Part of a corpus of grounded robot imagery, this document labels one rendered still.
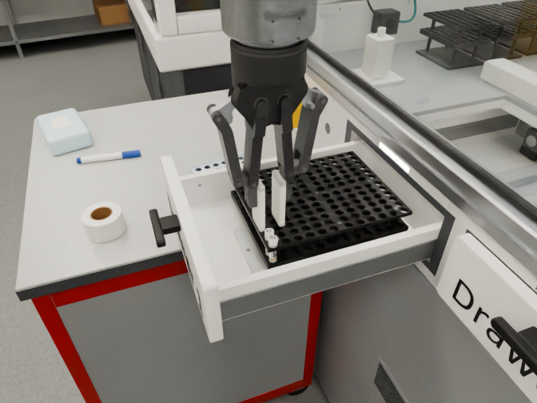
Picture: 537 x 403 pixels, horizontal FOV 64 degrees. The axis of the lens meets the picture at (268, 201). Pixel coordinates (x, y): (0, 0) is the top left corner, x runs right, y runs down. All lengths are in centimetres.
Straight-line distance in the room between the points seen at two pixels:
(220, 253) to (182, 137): 50
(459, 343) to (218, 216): 41
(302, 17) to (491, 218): 33
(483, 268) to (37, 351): 146
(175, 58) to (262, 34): 97
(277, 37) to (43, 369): 144
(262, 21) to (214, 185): 39
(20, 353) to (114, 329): 85
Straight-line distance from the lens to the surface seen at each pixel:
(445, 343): 73
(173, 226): 59
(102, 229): 81
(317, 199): 65
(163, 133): 112
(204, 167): 91
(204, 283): 49
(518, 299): 55
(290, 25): 40
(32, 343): 175
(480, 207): 58
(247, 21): 40
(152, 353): 101
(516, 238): 56
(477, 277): 59
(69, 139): 110
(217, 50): 138
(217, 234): 68
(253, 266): 61
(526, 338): 54
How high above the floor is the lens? 130
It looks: 38 degrees down
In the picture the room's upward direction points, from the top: straight up
